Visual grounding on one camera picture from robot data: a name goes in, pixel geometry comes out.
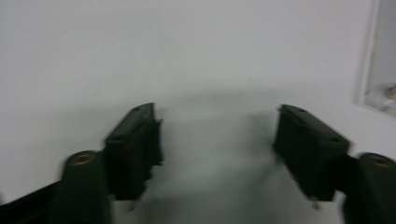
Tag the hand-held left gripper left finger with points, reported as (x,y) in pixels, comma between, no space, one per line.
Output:
(132,149)

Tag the clear acrylic picture frame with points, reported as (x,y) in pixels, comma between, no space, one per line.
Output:
(369,46)

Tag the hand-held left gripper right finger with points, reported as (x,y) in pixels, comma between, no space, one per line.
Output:
(311,155)

